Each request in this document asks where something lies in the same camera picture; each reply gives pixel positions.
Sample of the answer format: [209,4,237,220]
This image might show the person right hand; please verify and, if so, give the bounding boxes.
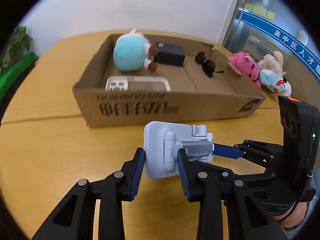
[281,202,310,230]

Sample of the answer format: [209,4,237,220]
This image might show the black small box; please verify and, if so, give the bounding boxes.
[153,42,185,67]

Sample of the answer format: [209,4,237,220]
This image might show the white phone stand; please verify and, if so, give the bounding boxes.
[144,121,214,179]

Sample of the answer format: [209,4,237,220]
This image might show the black sunglasses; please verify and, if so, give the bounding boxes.
[194,51,225,78]

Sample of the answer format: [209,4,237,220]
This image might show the clear phone case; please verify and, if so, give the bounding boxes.
[105,76,171,92]

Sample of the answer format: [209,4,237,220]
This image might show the white panda plush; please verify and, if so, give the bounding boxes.
[272,78,292,100]

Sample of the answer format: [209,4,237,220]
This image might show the green potted plant left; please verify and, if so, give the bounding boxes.
[1,26,33,75]

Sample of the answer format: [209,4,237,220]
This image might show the brown cardboard box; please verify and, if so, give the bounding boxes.
[73,31,266,127]

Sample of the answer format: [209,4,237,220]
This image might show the pink pig plush teal shirt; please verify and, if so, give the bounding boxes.
[113,29,158,73]

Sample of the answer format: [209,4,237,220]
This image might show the blue elephant plush red scarf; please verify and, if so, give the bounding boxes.
[259,69,286,93]

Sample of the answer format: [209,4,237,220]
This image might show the pink bear plush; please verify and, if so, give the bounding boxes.
[228,51,261,88]

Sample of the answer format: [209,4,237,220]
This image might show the beige fluffy plush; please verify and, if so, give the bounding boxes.
[257,50,286,76]

